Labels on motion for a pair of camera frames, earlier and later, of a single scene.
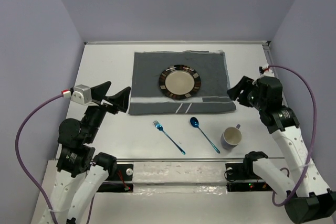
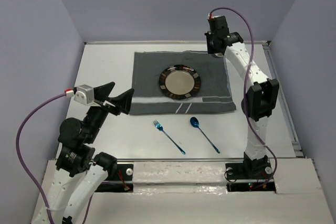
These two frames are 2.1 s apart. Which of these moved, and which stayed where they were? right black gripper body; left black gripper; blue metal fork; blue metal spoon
Moved: right black gripper body
Stayed: left black gripper; blue metal spoon; blue metal fork
